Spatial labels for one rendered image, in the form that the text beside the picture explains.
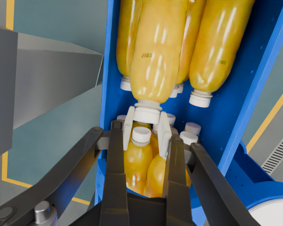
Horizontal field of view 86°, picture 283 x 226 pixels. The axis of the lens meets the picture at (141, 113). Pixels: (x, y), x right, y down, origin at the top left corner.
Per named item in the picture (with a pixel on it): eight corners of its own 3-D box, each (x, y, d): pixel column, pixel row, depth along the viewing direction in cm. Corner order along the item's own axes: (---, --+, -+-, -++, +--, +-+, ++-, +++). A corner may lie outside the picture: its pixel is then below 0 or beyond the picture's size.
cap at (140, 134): (150, 145, 31) (152, 137, 30) (131, 144, 31) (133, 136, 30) (148, 136, 35) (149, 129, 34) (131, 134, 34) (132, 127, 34)
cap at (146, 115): (164, 110, 23) (162, 121, 23) (141, 107, 25) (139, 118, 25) (157, 105, 20) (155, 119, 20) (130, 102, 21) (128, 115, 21)
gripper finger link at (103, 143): (118, 154, 15) (87, 149, 15) (125, 130, 19) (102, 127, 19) (120, 140, 14) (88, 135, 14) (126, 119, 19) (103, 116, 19)
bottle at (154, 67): (190, 7, 26) (175, 114, 24) (152, 13, 29) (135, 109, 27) (187, -36, 19) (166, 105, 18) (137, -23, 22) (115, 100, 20)
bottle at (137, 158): (144, 215, 36) (159, 149, 30) (114, 215, 35) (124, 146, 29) (142, 190, 43) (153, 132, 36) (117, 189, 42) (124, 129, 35)
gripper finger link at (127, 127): (126, 151, 16) (120, 150, 16) (132, 124, 23) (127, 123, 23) (130, 126, 15) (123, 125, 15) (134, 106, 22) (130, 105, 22)
